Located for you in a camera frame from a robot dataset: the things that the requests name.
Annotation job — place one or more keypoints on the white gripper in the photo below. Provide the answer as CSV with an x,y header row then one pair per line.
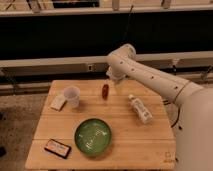
x,y
115,75

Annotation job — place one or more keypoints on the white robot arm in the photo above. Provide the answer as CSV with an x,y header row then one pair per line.
x,y
194,136

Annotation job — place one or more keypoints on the green ceramic bowl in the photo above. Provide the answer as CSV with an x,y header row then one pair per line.
x,y
93,137

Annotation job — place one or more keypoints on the translucent plastic cup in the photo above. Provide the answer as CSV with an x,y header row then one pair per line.
x,y
72,96

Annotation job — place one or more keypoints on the white tube bottle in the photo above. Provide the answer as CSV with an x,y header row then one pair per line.
x,y
143,113

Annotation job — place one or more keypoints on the wooden folding table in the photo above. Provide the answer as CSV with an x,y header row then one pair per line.
x,y
134,145

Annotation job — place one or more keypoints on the white sponge block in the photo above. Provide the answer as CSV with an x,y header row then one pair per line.
x,y
58,102

